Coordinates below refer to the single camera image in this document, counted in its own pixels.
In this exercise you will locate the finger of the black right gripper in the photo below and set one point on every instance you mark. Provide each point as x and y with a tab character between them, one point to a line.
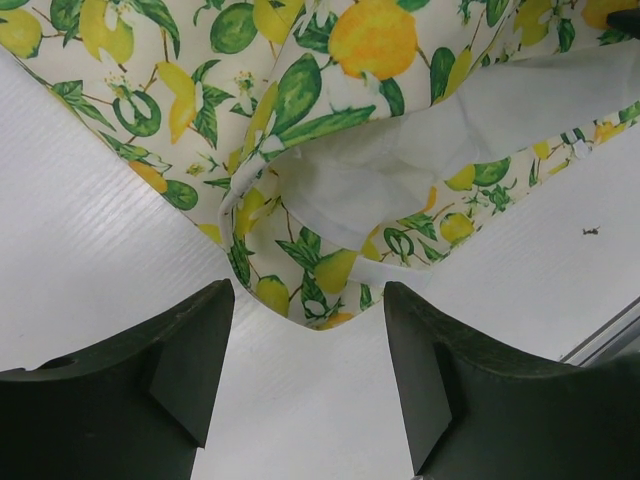
627	19

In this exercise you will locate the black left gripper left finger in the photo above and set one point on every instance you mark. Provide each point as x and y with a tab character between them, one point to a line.
137	405

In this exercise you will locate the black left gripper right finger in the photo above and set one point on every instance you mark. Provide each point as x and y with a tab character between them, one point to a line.
476	408

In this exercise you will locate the lemon print skirt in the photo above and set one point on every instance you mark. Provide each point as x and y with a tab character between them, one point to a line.
330	147

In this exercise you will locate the aluminium extrusion rail frame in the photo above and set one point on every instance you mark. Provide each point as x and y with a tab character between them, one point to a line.
615	336

